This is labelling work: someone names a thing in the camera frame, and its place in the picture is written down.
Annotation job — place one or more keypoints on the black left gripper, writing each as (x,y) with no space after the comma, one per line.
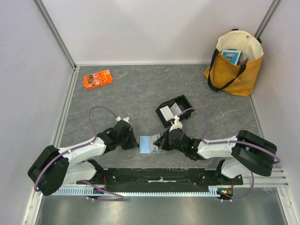
(132,144)

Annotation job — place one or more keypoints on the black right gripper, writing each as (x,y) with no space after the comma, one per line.
(164,139)

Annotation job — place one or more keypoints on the beige leather card holder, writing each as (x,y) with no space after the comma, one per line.
(147,146)

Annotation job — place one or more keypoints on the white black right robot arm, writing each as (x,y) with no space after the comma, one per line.
(243,153)

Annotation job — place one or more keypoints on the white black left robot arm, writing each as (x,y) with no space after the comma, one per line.
(57,167)

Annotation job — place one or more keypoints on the white card stack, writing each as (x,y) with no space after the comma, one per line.
(167,113)

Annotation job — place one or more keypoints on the black card tray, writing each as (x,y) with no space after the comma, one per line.
(184,105)

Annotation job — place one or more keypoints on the white VIP card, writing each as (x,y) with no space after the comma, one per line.
(175,109)

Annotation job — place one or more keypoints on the orange card box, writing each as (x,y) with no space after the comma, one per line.
(97,79)

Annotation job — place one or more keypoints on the yellow canvas tote bag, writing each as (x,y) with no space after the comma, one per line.
(239,80)

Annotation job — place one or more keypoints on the blue book in bag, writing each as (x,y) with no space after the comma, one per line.
(232,55)

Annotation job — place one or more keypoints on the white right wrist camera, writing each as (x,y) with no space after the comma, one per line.
(177,124)

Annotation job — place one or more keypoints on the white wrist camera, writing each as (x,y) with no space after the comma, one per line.
(177,124)
(123,121)

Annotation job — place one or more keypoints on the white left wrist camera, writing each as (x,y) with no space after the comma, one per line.
(123,121)

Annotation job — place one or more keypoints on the light blue cable duct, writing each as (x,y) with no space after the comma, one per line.
(147,189)

